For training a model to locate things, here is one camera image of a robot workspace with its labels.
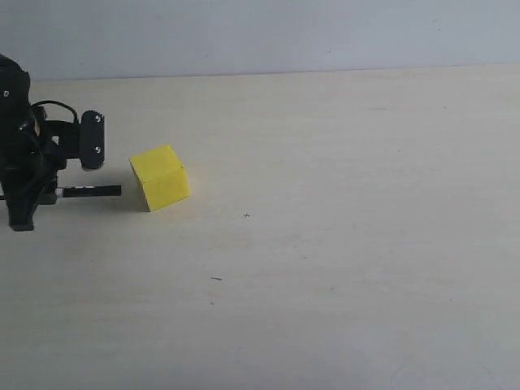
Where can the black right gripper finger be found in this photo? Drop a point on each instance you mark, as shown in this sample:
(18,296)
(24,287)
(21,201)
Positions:
(22,201)

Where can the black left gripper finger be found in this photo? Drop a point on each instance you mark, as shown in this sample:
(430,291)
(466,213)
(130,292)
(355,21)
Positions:
(48,194)

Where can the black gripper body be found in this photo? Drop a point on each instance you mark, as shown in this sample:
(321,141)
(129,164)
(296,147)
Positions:
(34,147)

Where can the black and white marker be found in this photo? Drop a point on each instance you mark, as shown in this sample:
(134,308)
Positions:
(89,191)

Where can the yellow cube block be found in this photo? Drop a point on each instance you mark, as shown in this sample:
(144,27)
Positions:
(161,177)

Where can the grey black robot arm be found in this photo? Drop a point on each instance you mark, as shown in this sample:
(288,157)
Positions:
(15,86)

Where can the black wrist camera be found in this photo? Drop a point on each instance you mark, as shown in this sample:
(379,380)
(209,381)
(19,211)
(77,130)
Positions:
(92,140)

